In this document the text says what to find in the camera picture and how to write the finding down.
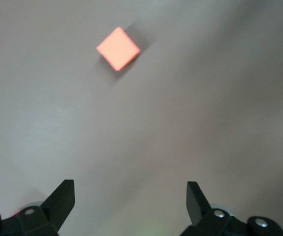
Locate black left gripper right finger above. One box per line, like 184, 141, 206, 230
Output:
180, 181, 283, 236

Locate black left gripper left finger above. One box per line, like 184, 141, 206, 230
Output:
0, 179, 76, 236

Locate orange foam block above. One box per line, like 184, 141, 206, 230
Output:
96, 26, 141, 72

